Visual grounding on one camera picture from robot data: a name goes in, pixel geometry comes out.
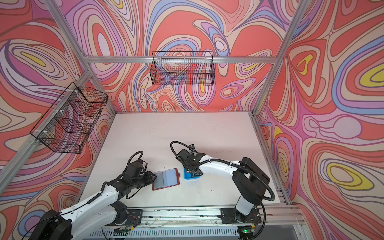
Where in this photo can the black wire basket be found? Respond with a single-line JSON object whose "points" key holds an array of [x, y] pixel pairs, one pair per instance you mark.
{"points": [[67, 125], [183, 68]]}

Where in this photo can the blue plastic card tray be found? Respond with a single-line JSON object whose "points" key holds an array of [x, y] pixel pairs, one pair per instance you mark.
{"points": [[189, 176]]}

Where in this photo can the dark credit card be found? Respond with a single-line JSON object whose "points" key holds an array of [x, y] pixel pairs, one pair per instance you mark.
{"points": [[159, 182]]}

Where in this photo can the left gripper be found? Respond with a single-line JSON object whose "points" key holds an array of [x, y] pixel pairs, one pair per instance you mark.
{"points": [[150, 177]]}

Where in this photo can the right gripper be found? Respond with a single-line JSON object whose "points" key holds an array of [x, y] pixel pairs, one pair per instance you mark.
{"points": [[188, 169]]}

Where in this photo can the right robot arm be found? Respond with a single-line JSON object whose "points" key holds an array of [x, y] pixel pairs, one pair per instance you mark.
{"points": [[251, 181]]}

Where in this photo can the red leather card holder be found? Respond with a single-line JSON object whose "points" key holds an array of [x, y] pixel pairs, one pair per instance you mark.
{"points": [[172, 178]]}

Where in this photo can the black wire basket left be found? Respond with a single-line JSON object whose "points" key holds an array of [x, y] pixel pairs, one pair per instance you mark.
{"points": [[67, 125]]}

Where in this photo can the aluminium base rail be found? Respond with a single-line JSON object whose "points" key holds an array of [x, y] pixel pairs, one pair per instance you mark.
{"points": [[276, 221]]}

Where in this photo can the black wire basket back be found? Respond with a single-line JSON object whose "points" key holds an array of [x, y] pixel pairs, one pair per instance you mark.
{"points": [[183, 68]]}

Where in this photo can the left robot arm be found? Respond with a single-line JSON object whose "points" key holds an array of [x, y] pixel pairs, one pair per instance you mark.
{"points": [[102, 208]]}

